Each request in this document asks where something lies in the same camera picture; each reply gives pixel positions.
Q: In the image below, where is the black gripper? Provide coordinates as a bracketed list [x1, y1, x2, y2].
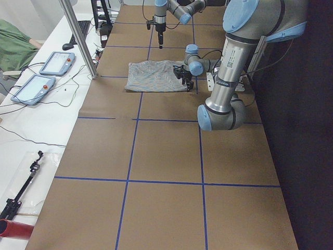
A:
[146, 20, 167, 49]
[173, 65, 194, 92]

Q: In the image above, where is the striped polo shirt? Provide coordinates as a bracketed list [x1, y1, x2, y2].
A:
[125, 60, 187, 92]

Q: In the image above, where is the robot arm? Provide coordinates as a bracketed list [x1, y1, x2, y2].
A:
[146, 0, 208, 49]
[197, 1, 309, 131]

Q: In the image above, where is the black keyboard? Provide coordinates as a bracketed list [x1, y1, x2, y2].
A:
[69, 20, 92, 45]

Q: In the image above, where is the black computer mouse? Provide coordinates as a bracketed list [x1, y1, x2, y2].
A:
[62, 43, 74, 51]

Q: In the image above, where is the upper teach pendant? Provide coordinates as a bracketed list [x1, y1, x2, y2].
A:
[39, 52, 75, 77]

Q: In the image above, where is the teach pendant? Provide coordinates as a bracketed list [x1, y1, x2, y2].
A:
[39, 52, 75, 77]
[10, 74, 56, 105]

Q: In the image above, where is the lower teach pendant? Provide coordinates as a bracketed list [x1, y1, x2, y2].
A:
[10, 74, 56, 105]

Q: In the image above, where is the person in green shirt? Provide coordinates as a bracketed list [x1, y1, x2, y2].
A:
[1, 19, 42, 71]

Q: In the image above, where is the black tripod leg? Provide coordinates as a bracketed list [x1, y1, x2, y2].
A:
[0, 150, 45, 221]

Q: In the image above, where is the red fire extinguisher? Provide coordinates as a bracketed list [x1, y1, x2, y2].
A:
[1, 219, 34, 240]

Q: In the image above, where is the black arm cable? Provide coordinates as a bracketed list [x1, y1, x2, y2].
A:
[142, 0, 183, 30]
[200, 49, 224, 60]

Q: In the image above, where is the aluminium frame post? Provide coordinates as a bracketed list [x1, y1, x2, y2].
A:
[59, 0, 97, 79]

